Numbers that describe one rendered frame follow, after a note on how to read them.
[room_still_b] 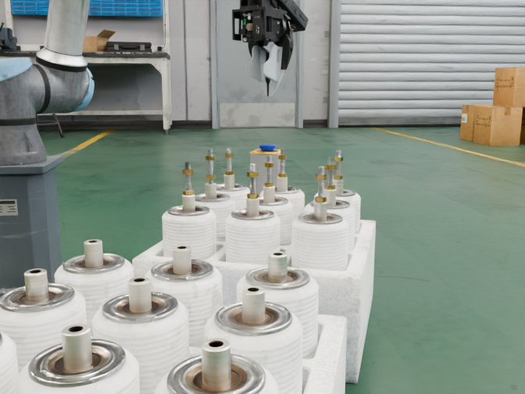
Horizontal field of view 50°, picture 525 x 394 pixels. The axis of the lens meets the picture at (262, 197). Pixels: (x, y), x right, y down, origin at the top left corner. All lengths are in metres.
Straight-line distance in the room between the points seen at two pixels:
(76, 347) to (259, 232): 0.52
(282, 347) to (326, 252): 0.41
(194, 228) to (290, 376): 0.48
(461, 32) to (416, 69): 0.64
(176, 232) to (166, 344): 0.44
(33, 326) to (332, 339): 0.33
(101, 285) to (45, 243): 0.68
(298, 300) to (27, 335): 0.28
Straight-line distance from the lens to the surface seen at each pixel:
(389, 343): 1.11
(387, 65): 6.46
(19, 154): 1.35
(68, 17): 1.41
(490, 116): 4.76
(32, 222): 1.35
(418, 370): 1.03
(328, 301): 0.91
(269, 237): 0.95
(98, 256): 0.73
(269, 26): 1.02
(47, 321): 0.61
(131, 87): 6.23
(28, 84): 1.37
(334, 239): 0.92
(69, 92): 1.43
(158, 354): 0.57
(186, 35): 6.21
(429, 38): 6.64
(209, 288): 0.67
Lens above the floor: 0.47
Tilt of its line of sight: 11 degrees down
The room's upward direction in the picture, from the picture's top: straight up
